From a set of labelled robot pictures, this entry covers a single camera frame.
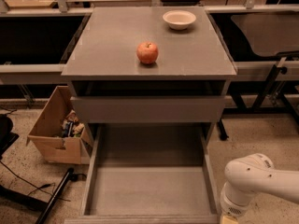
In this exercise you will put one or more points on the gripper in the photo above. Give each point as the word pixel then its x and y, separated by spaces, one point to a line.
pixel 234 206

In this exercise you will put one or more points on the grey drawer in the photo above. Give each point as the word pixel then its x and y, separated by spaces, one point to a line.
pixel 149 174
pixel 148 109

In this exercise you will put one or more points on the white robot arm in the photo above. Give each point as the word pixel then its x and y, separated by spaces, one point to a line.
pixel 247 177

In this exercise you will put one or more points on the grey top drawer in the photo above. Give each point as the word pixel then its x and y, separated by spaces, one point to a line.
pixel 148 109

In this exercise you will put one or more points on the grey drawer cabinet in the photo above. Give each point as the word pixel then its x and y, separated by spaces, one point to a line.
pixel 190 63

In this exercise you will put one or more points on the black stand leg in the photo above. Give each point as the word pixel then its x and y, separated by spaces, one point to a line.
pixel 70 173

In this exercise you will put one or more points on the clutter inside cardboard box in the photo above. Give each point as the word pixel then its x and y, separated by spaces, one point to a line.
pixel 71 126

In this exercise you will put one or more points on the red apple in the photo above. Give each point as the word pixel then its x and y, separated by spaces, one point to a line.
pixel 147 52

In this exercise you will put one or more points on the grey desk chair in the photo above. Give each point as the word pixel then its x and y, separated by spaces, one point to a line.
pixel 272 35

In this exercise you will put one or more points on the cardboard box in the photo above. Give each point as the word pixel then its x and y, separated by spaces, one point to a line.
pixel 47 133

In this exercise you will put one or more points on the white bowl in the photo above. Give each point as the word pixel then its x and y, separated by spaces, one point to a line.
pixel 179 19

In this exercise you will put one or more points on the black office chair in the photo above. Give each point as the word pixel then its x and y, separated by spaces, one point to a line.
pixel 7 137

